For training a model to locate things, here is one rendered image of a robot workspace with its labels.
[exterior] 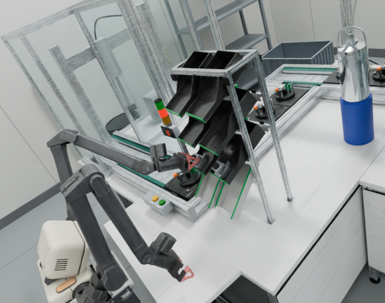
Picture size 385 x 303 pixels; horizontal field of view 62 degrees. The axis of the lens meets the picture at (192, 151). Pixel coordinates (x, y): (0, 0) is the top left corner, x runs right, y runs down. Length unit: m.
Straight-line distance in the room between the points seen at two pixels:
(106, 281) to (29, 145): 3.40
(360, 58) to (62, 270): 1.59
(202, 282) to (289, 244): 0.43
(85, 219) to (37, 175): 3.53
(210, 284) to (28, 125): 3.35
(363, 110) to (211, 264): 1.11
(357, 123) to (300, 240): 0.74
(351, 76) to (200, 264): 1.18
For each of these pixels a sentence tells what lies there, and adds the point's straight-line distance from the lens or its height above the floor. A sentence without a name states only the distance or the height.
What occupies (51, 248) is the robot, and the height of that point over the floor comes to 1.38.
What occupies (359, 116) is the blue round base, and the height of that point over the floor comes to 1.05.
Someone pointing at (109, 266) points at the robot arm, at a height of 1.29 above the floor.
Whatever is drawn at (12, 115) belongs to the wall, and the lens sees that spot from 4.34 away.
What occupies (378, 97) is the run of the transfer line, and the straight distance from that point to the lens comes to 2.36.
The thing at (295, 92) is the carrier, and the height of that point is 0.98.
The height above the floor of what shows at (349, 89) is 1.21.
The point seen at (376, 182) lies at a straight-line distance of 1.79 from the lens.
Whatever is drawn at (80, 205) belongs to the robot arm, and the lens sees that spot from 1.04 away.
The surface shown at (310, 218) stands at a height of 0.86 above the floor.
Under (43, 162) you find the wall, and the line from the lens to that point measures 4.53.
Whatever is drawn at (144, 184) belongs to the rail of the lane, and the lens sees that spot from 2.06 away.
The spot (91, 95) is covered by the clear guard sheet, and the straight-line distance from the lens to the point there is 2.93.
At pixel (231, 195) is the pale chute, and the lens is 1.56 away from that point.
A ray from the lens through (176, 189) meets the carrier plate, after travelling 1.87.
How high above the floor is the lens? 2.07
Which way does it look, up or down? 31 degrees down
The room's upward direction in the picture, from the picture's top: 23 degrees counter-clockwise
